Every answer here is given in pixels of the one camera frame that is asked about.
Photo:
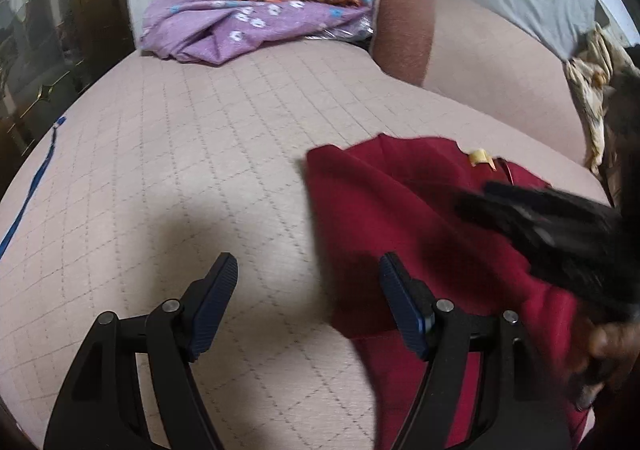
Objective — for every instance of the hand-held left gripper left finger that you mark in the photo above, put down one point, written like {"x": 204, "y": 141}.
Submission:
{"x": 215, "y": 300}

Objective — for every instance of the beige patterned cloth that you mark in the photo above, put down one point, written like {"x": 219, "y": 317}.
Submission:
{"x": 590, "y": 84}

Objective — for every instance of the pink and brown bolster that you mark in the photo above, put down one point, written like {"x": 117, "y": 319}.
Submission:
{"x": 475, "y": 64}

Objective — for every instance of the pink quilted bed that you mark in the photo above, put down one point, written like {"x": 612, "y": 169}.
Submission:
{"x": 200, "y": 154}

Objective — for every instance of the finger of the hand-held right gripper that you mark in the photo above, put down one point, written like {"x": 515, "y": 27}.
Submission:
{"x": 515, "y": 192}
{"x": 495, "y": 220}

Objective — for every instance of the wooden cabinet with glass door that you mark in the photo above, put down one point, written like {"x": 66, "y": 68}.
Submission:
{"x": 45, "y": 39}

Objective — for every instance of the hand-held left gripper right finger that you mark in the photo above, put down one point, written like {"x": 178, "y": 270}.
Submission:
{"x": 400, "y": 300}

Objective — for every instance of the person's right hand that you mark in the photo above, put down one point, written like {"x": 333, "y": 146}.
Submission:
{"x": 612, "y": 340}

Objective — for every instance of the silver foil wrapper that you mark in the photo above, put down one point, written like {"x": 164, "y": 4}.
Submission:
{"x": 345, "y": 32}

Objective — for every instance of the dark red garment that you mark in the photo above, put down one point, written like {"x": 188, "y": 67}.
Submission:
{"x": 425, "y": 210}

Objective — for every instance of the purple floral cloth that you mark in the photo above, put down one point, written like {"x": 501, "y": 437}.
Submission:
{"x": 210, "y": 24}

